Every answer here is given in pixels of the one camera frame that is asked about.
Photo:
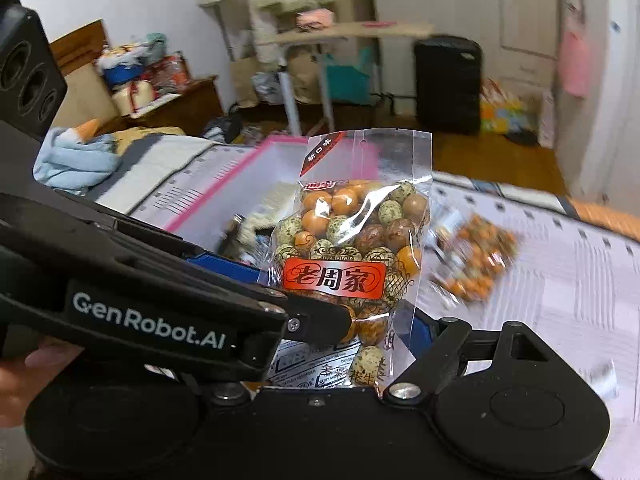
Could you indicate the pink tissue pack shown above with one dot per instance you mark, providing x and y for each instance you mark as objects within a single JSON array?
[{"x": 315, "y": 18}]

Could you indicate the clear orange nut packet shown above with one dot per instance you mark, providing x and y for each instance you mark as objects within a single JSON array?
[{"x": 475, "y": 260}]

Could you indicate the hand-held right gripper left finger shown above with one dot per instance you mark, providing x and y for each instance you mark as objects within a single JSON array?
[{"x": 230, "y": 395}]

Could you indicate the wooden folding table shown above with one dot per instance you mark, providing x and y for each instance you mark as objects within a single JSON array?
[{"x": 350, "y": 32}]

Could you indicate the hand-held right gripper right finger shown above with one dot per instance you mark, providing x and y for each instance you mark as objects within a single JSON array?
[{"x": 429, "y": 332}]

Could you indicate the black suitcase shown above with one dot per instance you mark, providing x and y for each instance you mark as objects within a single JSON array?
[{"x": 447, "y": 85}]

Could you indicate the pink hanging bag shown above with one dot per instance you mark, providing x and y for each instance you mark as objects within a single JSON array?
[{"x": 574, "y": 62}]

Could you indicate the wooden nightstand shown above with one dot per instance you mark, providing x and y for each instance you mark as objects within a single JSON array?
[{"x": 190, "y": 105}]

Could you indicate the thin red card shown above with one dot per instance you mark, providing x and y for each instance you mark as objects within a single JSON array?
[{"x": 376, "y": 24}]

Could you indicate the colourful gift bag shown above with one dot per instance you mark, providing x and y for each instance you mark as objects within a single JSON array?
[{"x": 510, "y": 110}]

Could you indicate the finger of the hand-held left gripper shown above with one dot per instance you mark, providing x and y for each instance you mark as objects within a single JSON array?
[
  {"x": 320, "y": 320},
  {"x": 225, "y": 266}
]

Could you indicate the person's left hand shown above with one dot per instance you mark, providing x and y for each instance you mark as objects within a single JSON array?
[{"x": 20, "y": 385}]

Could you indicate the white wardrobe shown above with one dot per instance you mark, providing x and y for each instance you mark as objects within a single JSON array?
[{"x": 465, "y": 0}]

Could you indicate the pair of shoes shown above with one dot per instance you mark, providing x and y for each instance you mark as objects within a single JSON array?
[{"x": 220, "y": 130}]

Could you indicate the white paper bag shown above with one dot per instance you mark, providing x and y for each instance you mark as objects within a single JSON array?
[{"x": 546, "y": 120}]

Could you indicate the light blue cloth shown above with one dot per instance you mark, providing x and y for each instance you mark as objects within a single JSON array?
[{"x": 75, "y": 160}]

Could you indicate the red printed package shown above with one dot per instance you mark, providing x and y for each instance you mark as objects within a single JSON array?
[{"x": 171, "y": 72}]

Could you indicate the teal bag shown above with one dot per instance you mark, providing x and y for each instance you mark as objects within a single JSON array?
[{"x": 347, "y": 80}]

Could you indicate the clear mixed nut packet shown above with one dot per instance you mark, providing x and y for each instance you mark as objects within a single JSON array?
[{"x": 340, "y": 240}]

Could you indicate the brown paper bag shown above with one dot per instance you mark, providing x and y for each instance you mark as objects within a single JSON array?
[{"x": 245, "y": 82}]

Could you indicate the wooden headboard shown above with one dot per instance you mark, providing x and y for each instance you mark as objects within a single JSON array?
[{"x": 80, "y": 42}]

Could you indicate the orange bed sheet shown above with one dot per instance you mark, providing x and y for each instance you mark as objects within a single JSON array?
[{"x": 610, "y": 220}]

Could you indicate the pink cardboard box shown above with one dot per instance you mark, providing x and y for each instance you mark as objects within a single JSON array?
[{"x": 225, "y": 200}]

